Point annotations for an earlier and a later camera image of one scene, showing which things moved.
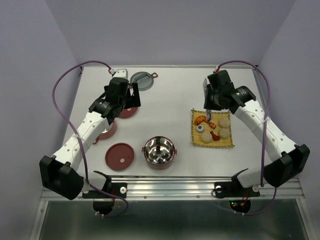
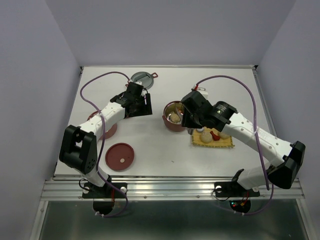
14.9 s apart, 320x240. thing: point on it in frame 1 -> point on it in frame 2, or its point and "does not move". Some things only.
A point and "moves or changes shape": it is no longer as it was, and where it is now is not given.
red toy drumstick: [216, 138] does not move
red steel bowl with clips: [108, 132] does not move
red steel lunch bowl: [159, 152] -> [172, 116]
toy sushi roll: [200, 128] does not move
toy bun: [224, 133] does not move
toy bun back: [224, 122] moves or changes shape
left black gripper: [133, 101] -> [146, 109]
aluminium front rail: [190, 188] does not move
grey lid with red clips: [144, 79] does not move
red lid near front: [119, 156] does not move
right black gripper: [208, 104] -> [186, 121]
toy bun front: [206, 137] does not move
